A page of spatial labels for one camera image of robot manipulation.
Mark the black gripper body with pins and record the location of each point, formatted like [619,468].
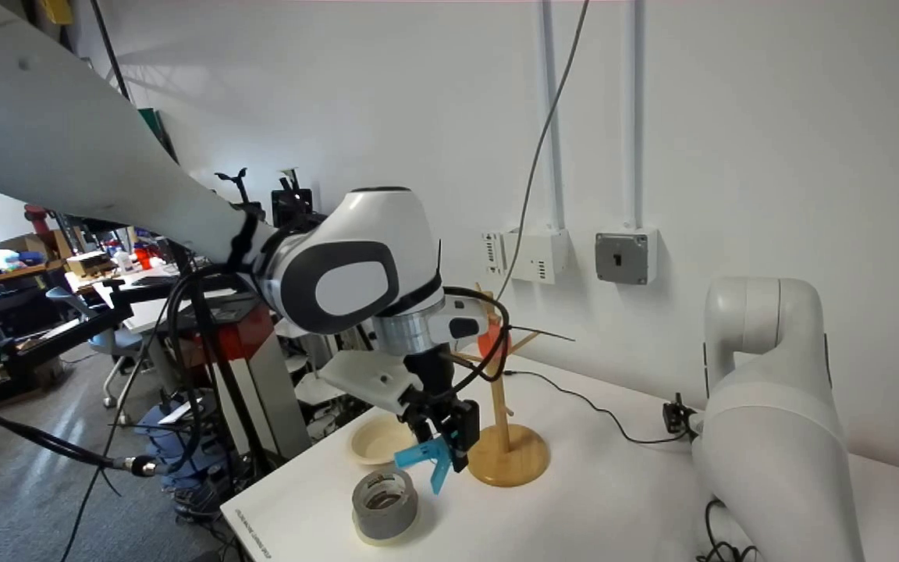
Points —
[431,378]

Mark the white tubular jointed arm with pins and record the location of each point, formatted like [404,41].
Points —
[772,438]

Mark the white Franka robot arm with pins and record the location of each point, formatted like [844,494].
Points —
[54,134]

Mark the wooden peg tree stand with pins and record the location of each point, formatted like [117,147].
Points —
[508,457]

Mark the cream wooden bowl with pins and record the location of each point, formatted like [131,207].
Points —
[374,444]

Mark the orange plastic cup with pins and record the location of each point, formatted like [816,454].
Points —
[489,339]

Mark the red white metal cart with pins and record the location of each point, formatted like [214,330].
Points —
[250,393]

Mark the black table edge clamp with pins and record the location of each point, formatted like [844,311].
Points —
[680,415]

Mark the grey junction box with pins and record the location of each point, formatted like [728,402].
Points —
[627,256]

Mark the cluttered wooden workbench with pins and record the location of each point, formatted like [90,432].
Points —
[15,275]

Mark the yellow hanging object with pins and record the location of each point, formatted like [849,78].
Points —
[54,10]

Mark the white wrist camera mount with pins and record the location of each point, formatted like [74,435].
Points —
[368,376]

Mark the grey duct tape roll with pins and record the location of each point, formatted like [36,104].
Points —
[371,520]

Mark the white wall socket plate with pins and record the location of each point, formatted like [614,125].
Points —
[501,254]

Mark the white wall box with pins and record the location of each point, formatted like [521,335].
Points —
[543,256]

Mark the black tripod camera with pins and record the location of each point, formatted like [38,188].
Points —
[293,204]

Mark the black clamp mount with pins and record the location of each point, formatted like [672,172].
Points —
[239,190]

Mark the white wall conduit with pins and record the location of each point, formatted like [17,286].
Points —
[553,104]
[638,104]

